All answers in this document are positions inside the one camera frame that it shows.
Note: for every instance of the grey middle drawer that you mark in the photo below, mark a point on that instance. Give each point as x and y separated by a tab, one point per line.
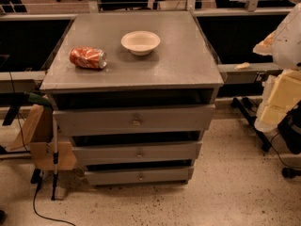
137	153

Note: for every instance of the cardboard box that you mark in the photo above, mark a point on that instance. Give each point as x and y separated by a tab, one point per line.
37	134

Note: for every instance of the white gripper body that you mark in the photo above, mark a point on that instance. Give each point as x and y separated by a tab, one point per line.
289	46

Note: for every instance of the crushed orange soda can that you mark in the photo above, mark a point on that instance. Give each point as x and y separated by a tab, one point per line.
88	57

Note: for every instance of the small cream scrap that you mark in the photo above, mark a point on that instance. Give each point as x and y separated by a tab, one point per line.
242	66

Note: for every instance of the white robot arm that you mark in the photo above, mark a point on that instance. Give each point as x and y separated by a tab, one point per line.
286	54

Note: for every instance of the black stand base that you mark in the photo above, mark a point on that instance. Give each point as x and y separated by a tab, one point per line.
247	108

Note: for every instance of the white paper bowl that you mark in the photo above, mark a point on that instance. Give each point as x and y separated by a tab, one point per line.
140	43

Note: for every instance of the grey drawer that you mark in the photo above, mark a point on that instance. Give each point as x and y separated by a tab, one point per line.
138	176
133	120
137	153

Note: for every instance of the grey drawer cabinet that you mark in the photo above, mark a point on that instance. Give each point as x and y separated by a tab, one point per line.
180	71

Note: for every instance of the grey top drawer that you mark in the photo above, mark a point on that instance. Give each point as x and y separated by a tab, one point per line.
133	120

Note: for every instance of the grey bottom drawer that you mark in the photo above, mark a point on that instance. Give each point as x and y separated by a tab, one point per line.
138	176

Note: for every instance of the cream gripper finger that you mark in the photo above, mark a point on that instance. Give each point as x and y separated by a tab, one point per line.
272	115
286	92

